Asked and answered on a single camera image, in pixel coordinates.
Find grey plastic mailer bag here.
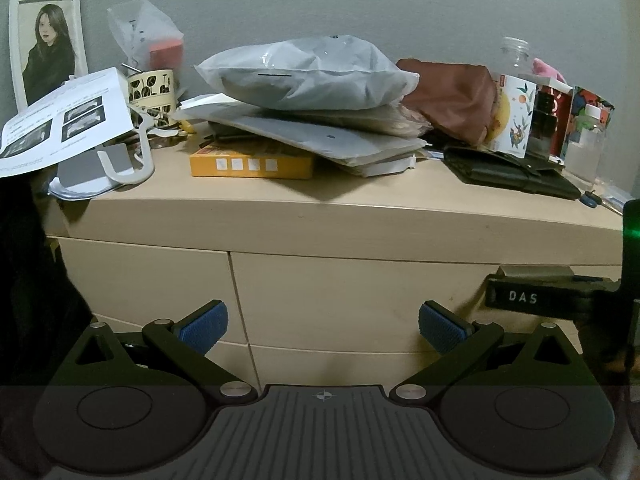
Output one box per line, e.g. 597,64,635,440
195,35,420,112

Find beige wooden drawer cabinet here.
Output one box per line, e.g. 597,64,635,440
44,146,623,387

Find black wallet pouch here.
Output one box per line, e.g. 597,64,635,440
444,146,582,200

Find small clear bottle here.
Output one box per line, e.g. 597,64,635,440
564,120,605,191

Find white plastic hanger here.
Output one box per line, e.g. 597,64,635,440
96,104,180,185

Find orange flat box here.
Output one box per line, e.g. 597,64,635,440
189,139,314,180

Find colourful cartoon cup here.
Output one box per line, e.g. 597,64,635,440
561,86,615,159

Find flat grey mailer envelope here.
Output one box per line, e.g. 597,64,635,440
174,100,427,169

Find red supreme cup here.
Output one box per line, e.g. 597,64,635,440
520,74,573,158

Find brown leather bag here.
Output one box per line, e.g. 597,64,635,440
396,58,497,146

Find floral label clear bottle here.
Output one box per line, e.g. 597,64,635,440
485,37,537,158

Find pink plush toy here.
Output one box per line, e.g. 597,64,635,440
532,58,565,82

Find printed white paper sheet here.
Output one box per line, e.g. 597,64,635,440
1,67,132,178

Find clear plastic bag red box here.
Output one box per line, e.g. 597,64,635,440
107,0,183,70

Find white framed portrait photo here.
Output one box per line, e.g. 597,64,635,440
9,0,88,110

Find blue handled scissors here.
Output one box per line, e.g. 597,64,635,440
579,191,623,216

